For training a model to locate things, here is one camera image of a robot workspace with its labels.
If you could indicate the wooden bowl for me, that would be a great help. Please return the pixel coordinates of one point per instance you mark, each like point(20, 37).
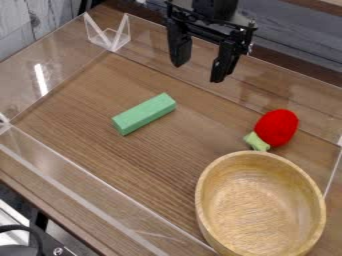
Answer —
point(259, 206)

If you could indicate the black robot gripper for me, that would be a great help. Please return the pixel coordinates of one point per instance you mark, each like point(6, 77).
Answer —
point(214, 21)

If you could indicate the green foam block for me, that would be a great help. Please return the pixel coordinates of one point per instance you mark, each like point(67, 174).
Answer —
point(144, 113)

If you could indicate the black device with knob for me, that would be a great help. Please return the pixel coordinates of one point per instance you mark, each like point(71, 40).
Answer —
point(44, 247)

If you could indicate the red plush strawberry toy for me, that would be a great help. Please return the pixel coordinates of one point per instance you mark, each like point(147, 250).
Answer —
point(274, 130)

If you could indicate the clear acrylic enclosure wall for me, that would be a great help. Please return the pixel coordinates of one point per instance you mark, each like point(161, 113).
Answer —
point(122, 190)

